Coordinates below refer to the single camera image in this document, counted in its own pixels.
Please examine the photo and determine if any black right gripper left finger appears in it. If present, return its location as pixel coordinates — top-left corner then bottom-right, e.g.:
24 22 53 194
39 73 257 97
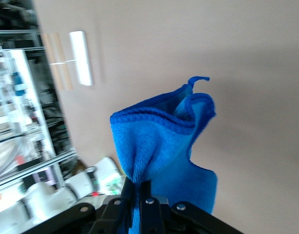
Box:
20 177 141 234

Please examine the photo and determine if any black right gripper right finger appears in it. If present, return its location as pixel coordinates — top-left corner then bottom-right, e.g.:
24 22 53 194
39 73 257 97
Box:
139 179 244 234

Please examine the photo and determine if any blue microfibre towel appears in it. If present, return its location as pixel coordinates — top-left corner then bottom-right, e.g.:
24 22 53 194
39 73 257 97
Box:
110 76 218 234

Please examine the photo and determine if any metal storage shelf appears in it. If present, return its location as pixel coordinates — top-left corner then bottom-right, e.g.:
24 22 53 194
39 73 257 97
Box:
0 29 78 192

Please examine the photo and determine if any brown table cover sheet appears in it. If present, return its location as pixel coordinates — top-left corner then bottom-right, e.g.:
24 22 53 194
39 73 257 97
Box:
34 0 299 234

